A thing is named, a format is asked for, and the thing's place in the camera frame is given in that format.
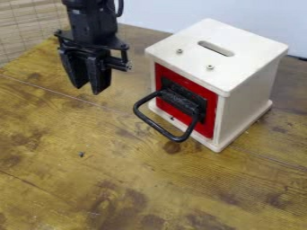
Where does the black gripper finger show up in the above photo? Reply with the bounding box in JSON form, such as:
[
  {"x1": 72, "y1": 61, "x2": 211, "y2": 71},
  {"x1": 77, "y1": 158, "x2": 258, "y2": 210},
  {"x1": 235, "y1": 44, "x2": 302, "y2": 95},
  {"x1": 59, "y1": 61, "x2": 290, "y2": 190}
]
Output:
[
  {"x1": 59, "y1": 49, "x2": 88, "y2": 89},
  {"x1": 87, "y1": 57, "x2": 112, "y2": 95}
]

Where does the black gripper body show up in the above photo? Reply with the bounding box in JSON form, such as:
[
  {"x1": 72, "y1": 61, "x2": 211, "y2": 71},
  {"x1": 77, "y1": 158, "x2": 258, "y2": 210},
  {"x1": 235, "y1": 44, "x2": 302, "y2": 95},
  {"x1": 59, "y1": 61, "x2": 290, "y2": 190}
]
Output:
[{"x1": 53, "y1": 30, "x2": 132, "y2": 72}]

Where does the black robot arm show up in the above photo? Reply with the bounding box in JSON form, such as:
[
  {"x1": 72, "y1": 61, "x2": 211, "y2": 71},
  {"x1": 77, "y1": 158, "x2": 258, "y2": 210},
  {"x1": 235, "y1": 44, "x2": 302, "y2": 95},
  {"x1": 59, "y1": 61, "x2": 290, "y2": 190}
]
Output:
[{"x1": 53, "y1": 0, "x2": 131, "y2": 95}]

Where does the red drawer front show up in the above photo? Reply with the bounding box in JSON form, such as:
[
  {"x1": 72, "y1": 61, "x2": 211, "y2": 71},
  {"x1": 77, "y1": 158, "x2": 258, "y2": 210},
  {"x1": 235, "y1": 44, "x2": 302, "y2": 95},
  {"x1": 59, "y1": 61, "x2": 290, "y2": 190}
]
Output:
[{"x1": 155, "y1": 64, "x2": 219, "y2": 138}]

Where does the white wooden box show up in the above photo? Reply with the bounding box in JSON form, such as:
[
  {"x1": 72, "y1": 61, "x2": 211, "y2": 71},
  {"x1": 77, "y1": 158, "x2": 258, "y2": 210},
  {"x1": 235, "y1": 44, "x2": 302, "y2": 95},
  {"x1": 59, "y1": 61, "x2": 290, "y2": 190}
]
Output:
[{"x1": 146, "y1": 19, "x2": 288, "y2": 152}]

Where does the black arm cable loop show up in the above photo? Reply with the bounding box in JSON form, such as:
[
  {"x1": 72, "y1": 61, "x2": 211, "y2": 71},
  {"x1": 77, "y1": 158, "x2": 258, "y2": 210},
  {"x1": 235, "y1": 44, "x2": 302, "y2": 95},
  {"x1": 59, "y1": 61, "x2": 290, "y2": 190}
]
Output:
[{"x1": 113, "y1": 0, "x2": 124, "y2": 18}]

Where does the black metal drawer handle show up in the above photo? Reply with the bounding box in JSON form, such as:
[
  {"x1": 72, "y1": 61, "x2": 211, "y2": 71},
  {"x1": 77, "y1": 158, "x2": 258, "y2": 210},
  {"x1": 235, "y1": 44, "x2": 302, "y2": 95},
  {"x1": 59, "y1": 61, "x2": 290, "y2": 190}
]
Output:
[{"x1": 132, "y1": 87, "x2": 206, "y2": 143}]

